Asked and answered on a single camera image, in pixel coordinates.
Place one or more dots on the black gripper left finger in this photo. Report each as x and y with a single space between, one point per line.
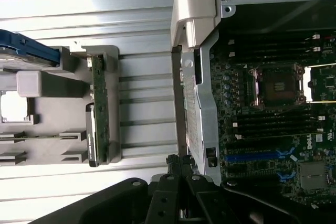
162 203

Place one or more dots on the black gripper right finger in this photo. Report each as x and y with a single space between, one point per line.
202 203

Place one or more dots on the blue expansion slot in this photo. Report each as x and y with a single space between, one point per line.
249 158

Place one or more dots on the green Dell motherboard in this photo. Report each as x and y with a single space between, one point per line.
262 134

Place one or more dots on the open black PC case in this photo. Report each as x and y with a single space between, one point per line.
204 108

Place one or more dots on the silver chipset heatsink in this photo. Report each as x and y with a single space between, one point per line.
312 174

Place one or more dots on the CPU socket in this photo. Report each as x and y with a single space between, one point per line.
278 87

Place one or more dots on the grey 3D-printed parts rack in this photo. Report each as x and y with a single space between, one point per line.
52 119

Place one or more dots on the green RAM stick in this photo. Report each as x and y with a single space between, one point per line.
31 137

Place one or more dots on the metal socket cover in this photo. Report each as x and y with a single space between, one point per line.
307 82

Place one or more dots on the silver CPU chip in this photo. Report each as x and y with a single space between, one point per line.
13 108

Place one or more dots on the hard disk in blue caddy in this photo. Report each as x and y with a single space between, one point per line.
31 48

